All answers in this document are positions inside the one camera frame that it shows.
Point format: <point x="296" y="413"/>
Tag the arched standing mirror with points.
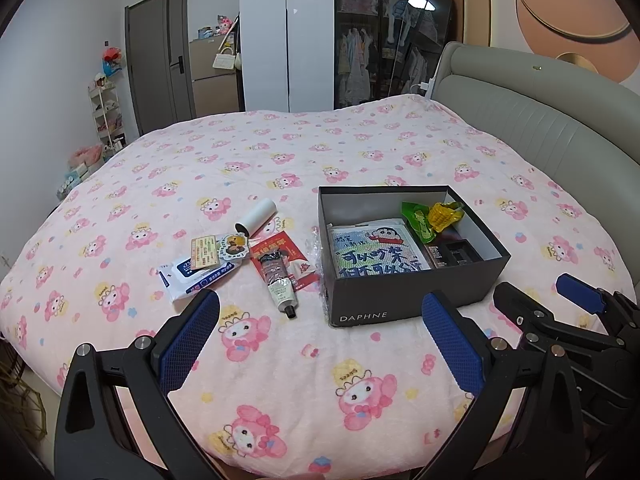
<point x="430" y="25"/>

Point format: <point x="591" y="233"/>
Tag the beige cabinet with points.
<point x="215" y="90"/>

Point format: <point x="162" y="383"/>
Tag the round orange wall decoration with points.
<point x="560" y="10"/>

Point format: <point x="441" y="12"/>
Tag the clear plastic wrap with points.
<point x="316" y="250"/>

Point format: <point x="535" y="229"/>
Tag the pink fluffy pile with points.
<point x="85" y="156"/>

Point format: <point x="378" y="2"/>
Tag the pink printed blanket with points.
<point x="350" y="160"/>

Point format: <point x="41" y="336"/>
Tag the yellow green paper card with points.
<point x="202" y="250"/>

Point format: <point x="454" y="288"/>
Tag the white lint roller refill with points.
<point x="257" y="215"/>

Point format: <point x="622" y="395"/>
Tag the small black box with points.
<point x="457" y="255"/>

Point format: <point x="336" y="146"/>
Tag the dark glass wardrobe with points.
<point x="365" y="35"/>

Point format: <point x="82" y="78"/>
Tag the white wardrobe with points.
<point x="265" y="35"/>

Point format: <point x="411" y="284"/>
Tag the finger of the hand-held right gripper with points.
<point x="580" y="292"/>
<point x="520" y="310"/>

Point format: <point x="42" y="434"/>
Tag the pale tissue packs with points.
<point x="72" y="182"/>

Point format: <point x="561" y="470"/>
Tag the white blue wet wipes pack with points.
<point x="185" y="280"/>

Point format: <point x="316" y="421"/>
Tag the white shelf rack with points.
<point x="107" y="115"/>

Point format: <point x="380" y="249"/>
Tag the patterned hand cream tube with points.
<point x="280" y="290"/>

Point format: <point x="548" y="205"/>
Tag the dark grey shoe box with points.
<point x="400" y="300"/>

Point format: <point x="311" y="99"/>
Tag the white handbag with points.
<point x="224" y="59"/>

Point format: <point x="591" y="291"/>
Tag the white charger plug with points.
<point x="426" y="87"/>

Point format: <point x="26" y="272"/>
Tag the yellow snack packet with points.
<point x="442" y="215"/>

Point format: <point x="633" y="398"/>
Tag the red envelope packet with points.
<point x="305" y="272"/>

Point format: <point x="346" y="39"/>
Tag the cartoon diamond painting pad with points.
<point x="375" y="255"/>

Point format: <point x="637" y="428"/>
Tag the round cartoon badge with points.
<point x="234" y="247"/>

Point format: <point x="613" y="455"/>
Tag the grey padded headboard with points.
<point x="550" y="110"/>

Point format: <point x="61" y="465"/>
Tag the red blue hanging toy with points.
<point x="112" y="60"/>

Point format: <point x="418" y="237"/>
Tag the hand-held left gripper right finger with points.
<point x="452" y="342"/>

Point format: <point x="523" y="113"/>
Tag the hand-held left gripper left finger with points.
<point x="192" y="340"/>

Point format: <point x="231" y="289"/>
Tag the pink plush toy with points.
<point x="226" y="25"/>

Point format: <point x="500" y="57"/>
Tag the grey door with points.
<point x="155" y="60"/>

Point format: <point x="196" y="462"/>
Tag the green snack packet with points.
<point x="417" y="222"/>

